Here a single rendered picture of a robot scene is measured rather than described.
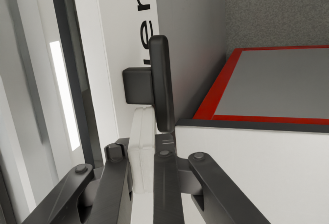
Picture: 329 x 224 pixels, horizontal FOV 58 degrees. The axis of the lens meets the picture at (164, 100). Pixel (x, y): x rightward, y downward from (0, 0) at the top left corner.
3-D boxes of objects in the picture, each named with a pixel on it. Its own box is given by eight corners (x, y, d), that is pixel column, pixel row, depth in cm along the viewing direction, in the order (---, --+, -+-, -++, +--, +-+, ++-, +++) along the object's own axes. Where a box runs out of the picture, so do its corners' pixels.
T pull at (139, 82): (168, 33, 21) (162, 35, 20) (176, 128, 24) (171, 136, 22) (123, 35, 22) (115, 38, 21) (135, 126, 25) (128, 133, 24)
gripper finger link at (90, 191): (130, 203, 16) (73, 209, 16) (136, 156, 20) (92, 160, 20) (127, 179, 15) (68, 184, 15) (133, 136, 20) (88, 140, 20)
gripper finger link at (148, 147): (140, 148, 16) (153, 147, 16) (144, 106, 23) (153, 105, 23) (146, 194, 17) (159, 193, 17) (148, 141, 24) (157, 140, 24)
